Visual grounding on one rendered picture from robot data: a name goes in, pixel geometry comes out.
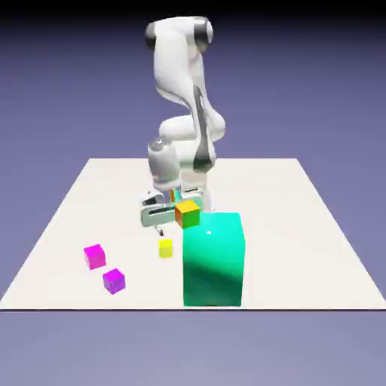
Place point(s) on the small yellow cube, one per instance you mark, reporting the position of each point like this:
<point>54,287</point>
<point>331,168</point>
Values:
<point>165,248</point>

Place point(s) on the small purple cube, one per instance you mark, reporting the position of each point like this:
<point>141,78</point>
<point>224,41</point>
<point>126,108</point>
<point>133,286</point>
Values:
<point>114,281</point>

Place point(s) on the small orange cube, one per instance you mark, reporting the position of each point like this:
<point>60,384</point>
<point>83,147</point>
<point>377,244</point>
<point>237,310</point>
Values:
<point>187,213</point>

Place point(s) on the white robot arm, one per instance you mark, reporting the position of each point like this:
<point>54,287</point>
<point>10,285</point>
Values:
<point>178,75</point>

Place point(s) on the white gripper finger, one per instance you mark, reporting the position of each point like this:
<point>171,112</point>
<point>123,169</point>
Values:
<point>161,231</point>

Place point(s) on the large teal box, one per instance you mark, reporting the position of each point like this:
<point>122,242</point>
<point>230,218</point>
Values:
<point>213,259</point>

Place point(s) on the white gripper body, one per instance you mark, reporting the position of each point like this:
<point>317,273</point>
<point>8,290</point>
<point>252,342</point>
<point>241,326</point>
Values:
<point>153,215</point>

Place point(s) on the small magenta cube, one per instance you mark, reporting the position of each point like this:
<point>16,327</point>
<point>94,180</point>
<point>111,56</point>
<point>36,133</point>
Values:
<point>94,256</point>

